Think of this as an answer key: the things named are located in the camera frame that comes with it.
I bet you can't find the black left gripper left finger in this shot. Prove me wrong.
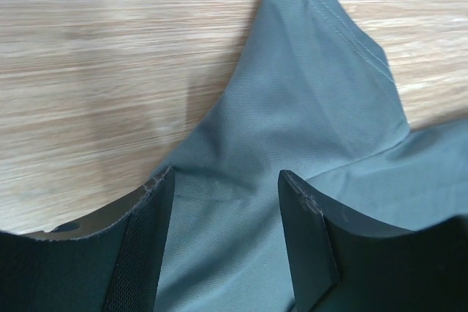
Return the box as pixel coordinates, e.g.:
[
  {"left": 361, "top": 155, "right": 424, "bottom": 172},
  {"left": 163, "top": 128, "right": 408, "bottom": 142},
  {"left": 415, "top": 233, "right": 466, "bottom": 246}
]
[{"left": 1, "top": 168, "right": 175, "bottom": 311}]

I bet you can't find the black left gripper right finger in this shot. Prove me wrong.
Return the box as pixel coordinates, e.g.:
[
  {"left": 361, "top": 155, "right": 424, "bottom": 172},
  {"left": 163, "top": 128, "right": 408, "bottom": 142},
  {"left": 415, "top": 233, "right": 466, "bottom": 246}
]
[{"left": 278, "top": 170, "right": 467, "bottom": 311}]

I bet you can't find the grey t shirt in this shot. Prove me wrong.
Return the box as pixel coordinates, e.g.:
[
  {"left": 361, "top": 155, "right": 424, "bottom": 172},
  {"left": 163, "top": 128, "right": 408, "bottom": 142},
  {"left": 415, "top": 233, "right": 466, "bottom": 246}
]
[{"left": 155, "top": 0, "right": 467, "bottom": 311}]

